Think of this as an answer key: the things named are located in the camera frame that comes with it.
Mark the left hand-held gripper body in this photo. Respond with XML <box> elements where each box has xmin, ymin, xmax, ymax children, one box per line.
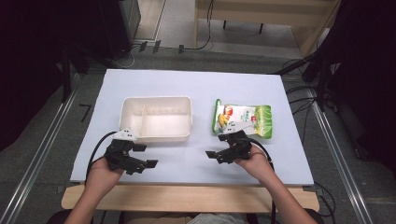
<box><xmin>104</xmin><ymin>127</ymin><xmax>148</xmax><ymax>175</ymax></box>

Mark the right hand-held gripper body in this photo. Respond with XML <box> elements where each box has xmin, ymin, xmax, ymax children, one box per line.
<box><xmin>218</xmin><ymin>121</ymin><xmax>254</xmax><ymax>165</ymax></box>

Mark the white divided plastic container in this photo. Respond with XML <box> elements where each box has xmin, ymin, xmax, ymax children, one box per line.
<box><xmin>119</xmin><ymin>95</ymin><xmax>193</xmax><ymax>144</ymax></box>

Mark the green and white snack bag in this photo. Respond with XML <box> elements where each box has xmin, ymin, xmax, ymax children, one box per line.
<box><xmin>211</xmin><ymin>98</ymin><xmax>274</xmax><ymax>140</ymax></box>

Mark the person's right hand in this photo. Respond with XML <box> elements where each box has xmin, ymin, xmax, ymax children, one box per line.
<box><xmin>234</xmin><ymin>144</ymin><xmax>276</xmax><ymax>185</ymax></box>

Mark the person's left hand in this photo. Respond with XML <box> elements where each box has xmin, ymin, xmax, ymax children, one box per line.
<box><xmin>84</xmin><ymin>156</ymin><xmax>125</xmax><ymax>201</ymax></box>

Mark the light wooden table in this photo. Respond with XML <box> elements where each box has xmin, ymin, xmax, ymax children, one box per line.
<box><xmin>61</xmin><ymin>182</ymin><xmax>320</xmax><ymax>215</ymax></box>

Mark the white table board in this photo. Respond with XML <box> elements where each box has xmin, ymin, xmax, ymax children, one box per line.
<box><xmin>69</xmin><ymin>68</ymin><xmax>315</xmax><ymax>188</ymax></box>

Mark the person's grey clothing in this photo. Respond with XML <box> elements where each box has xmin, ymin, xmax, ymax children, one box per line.
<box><xmin>186</xmin><ymin>212</ymin><xmax>250</xmax><ymax>224</ymax></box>

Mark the dark cabinet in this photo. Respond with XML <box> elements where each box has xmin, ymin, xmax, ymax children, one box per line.
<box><xmin>90</xmin><ymin>0</ymin><xmax>142</xmax><ymax>62</ymax></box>

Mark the black curtain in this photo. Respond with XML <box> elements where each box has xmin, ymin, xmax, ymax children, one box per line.
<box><xmin>321</xmin><ymin>0</ymin><xmax>396</xmax><ymax>180</ymax></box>
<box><xmin>0</xmin><ymin>0</ymin><xmax>106</xmax><ymax>154</ymax></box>

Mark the light wooden bench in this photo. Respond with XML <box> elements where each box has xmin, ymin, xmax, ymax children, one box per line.
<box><xmin>193</xmin><ymin>0</ymin><xmax>343</xmax><ymax>59</ymax></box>

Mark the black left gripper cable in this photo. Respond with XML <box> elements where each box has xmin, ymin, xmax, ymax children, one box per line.
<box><xmin>85</xmin><ymin>130</ymin><xmax>119</xmax><ymax>185</ymax></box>

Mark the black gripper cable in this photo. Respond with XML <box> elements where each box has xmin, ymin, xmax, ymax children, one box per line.
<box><xmin>85</xmin><ymin>130</ymin><xmax>119</xmax><ymax>185</ymax></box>
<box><xmin>250</xmin><ymin>138</ymin><xmax>278</xmax><ymax>224</ymax></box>

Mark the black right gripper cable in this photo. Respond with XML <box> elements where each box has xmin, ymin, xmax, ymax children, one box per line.
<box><xmin>250</xmin><ymin>138</ymin><xmax>278</xmax><ymax>224</ymax></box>

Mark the metal floor rail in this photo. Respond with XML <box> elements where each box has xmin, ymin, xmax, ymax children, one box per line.
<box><xmin>0</xmin><ymin>73</ymin><xmax>82</xmax><ymax>224</ymax></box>
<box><xmin>305</xmin><ymin>87</ymin><xmax>375</xmax><ymax>224</ymax></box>

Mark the bundle of black floor cables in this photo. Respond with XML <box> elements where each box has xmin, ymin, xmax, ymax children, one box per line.
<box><xmin>281</xmin><ymin>58</ymin><xmax>320</xmax><ymax>147</ymax></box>

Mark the white floor cable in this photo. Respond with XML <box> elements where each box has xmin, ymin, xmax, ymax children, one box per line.
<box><xmin>109</xmin><ymin>44</ymin><xmax>140</xmax><ymax>70</ymax></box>

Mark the black floor cable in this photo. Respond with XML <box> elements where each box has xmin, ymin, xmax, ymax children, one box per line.
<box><xmin>177</xmin><ymin>0</ymin><xmax>217</xmax><ymax>54</ymax></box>

